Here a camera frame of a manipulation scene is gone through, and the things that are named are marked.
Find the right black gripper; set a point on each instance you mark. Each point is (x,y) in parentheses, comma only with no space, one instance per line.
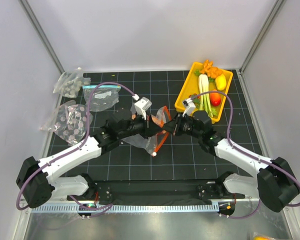
(174,126)

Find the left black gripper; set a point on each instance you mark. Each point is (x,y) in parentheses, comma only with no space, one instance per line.
(149,126)

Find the orange zipper clear bag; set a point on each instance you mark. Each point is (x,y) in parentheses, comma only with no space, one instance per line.
(151,144)

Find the toy cherry tomatoes with leaves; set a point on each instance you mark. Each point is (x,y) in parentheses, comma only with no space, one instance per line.
(196,100)

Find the toy green onion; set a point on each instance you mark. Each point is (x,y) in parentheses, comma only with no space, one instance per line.
(204,100)

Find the red orange toy mango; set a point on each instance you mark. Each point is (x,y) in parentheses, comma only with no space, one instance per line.
(215,98)

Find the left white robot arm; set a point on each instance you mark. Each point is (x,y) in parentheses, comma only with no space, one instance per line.
(42,180)

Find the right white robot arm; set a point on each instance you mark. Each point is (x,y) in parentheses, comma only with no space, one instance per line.
(272,181)

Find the blue zipper clear bag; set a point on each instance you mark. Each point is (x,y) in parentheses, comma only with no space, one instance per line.
(104,98)

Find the clear bag with pink dots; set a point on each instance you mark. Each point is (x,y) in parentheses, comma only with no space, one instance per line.
(68,121)

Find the clear bag with grey discs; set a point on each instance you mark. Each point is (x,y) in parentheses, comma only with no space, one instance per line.
(70,82)

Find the black grid mat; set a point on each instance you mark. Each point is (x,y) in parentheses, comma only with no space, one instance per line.
(180,157)

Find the yellow plastic tray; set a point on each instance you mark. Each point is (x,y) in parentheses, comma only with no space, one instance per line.
(191,86)

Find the green toy leaf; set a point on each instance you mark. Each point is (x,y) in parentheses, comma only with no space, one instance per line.
(197,72)

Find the yellow toy lemon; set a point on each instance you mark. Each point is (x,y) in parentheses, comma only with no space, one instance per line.
(220,82)

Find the orange toy shrimp pile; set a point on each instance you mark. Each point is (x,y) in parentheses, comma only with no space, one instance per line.
(210,70)

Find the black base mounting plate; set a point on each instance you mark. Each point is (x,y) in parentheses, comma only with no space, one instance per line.
(186,192)

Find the yellow object in corner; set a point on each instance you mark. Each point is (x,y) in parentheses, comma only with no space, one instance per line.
(258,236)

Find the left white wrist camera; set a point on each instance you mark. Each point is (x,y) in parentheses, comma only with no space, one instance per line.
(141,106)

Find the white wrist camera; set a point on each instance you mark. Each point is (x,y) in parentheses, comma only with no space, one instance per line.
(189,107)
(141,106)

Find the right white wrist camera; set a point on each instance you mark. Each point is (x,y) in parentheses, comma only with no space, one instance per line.
(189,107)

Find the perforated aluminium rail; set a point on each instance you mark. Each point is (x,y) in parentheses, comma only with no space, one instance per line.
(75,208)

